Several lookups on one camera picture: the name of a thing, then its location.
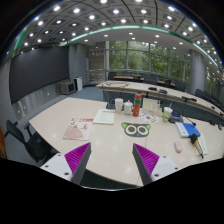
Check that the white framed desk card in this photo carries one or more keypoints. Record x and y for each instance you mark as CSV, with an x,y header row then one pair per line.
x,y
151,107

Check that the black table microphone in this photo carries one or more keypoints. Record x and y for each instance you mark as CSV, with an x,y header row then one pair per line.
x,y
186,99

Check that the grey crt monitor box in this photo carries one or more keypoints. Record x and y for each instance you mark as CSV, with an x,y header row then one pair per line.
x,y
67,88

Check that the white paper booklet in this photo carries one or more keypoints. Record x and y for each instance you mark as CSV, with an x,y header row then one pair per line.
x,y
104,116

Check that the large dark wall screen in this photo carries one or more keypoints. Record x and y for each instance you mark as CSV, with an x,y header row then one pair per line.
x,y
35,69

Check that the pink folded paper fan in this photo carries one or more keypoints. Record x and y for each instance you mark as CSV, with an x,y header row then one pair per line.
x,y
72,132

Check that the pink computer mouse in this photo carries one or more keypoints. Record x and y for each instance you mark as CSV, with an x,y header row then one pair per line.
x,y
178,147

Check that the paper cup with green print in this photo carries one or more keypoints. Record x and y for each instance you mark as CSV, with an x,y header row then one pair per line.
x,y
167,113

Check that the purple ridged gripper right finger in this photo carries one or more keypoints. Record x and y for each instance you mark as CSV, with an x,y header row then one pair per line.
x,y
151,166

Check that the red thermos bottle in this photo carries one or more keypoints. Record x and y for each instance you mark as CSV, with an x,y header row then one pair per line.
x,y
137,104

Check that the black yellow marker pen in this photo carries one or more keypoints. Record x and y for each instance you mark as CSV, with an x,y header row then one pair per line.
x,y
195,142

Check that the red white magazine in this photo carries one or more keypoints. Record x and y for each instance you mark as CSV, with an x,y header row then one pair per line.
x,y
84,124

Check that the white lidded teacup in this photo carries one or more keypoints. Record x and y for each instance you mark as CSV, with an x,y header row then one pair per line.
x,y
128,107

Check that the blue notebook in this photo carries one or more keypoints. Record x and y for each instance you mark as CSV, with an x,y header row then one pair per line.
x,y
187,130

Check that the colourful sticker sheet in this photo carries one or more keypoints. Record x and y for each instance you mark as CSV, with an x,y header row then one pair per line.
x,y
149,118

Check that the white ceramic mug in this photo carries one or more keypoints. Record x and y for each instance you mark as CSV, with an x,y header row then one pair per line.
x,y
118,105

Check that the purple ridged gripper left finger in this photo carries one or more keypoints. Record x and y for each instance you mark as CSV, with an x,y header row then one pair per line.
x,y
69,166

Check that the black office chair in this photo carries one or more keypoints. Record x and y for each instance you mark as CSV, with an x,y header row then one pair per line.
x,y
36,146

